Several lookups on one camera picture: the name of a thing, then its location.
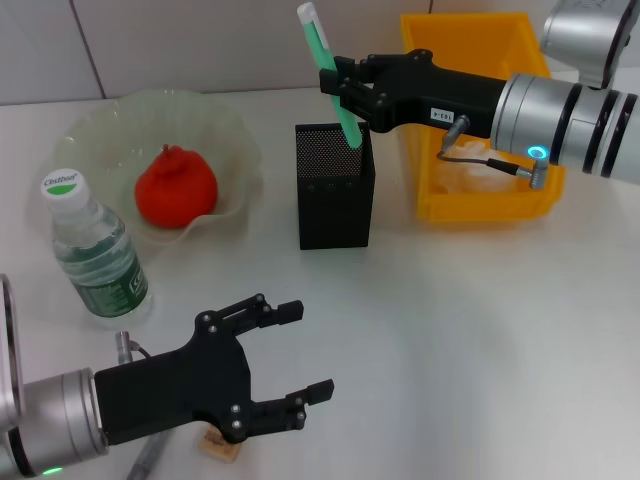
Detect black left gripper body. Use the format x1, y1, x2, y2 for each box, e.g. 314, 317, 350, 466
94, 309, 254, 446

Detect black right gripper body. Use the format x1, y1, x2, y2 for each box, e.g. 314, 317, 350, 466
369, 49, 506, 139

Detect mint green utility knife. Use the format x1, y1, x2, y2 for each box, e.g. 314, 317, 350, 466
297, 2, 365, 150

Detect silver metal pen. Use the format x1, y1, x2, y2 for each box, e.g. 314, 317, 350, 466
124, 432, 170, 480

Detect beige eraser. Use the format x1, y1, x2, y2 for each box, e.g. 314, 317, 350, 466
198, 424, 243, 462

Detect white paper ball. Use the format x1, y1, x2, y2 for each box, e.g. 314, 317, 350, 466
437, 139, 521, 195

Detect clear green-label water bottle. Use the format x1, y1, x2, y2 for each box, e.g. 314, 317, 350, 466
40, 169, 154, 330

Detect black mesh pen holder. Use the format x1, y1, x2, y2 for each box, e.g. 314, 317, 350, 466
294, 121, 376, 250

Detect pale green glass fruit plate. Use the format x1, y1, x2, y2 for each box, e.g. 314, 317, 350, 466
52, 88, 264, 247

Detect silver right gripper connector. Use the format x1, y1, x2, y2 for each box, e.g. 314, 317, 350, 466
443, 113, 472, 145

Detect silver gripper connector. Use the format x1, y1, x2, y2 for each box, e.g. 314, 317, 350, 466
114, 330, 152, 367
443, 113, 472, 145

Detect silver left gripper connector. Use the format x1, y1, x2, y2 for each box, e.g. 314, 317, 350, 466
114, 330, 152, 367

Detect yellow plastic bin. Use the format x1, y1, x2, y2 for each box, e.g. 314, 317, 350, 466
399, 12, 569, 222

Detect dark right gripper cable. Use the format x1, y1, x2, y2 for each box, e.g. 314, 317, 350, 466
437, 134, 551, 192

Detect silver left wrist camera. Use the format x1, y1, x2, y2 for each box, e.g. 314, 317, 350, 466
0, 273, 26, 432

